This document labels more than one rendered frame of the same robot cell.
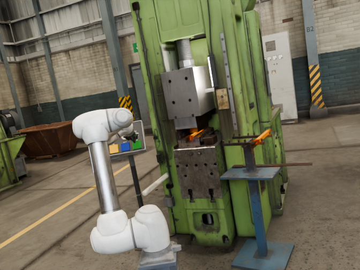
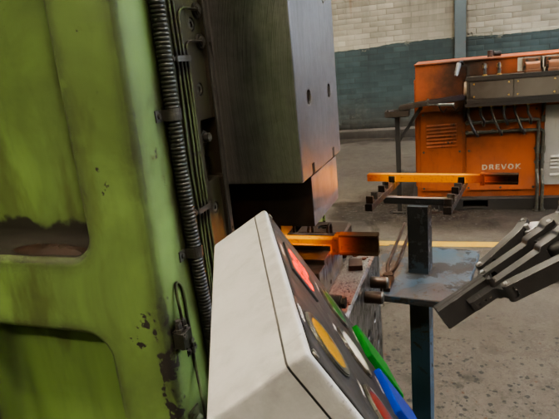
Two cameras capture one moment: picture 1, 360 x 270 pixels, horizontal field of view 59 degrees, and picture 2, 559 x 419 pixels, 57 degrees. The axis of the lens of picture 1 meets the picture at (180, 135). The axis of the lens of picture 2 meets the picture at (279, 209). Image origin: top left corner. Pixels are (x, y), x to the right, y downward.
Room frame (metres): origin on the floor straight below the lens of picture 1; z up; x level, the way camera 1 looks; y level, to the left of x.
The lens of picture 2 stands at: (2.85, 0.93, 1.37)
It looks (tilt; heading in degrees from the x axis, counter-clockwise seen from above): 16 degrees down; 266
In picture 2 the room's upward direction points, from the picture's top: 6 degrees counter-clockwise
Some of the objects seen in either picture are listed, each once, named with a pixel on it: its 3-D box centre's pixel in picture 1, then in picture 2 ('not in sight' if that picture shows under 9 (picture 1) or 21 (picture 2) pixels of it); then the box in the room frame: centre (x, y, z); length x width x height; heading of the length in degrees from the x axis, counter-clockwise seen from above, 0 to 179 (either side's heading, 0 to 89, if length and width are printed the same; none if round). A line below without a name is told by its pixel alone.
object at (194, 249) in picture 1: (204, 246); not in sight; (2.64, -0.04, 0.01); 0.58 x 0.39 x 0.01; 65
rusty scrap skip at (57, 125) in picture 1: (48, 141); not in sight; (8.83, 3.62, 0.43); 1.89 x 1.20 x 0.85; 68
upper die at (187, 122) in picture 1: (194, 118); (231, 189); (2.87, -0.15, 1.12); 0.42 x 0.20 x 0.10; 155
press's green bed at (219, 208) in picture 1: (215, 209); not in sight; (2.86, -0.20, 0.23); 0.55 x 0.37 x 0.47; 155
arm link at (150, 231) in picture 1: (150, 226); not in sight; (1.59, 0.24, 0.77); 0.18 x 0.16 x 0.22; 99
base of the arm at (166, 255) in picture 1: (160, 248); not in sight; (1.59, 0.21, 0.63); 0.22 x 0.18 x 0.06; 88
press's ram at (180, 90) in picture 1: (193, 90); (225, 70); (2.85, -0.19, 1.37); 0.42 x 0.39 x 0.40; 155
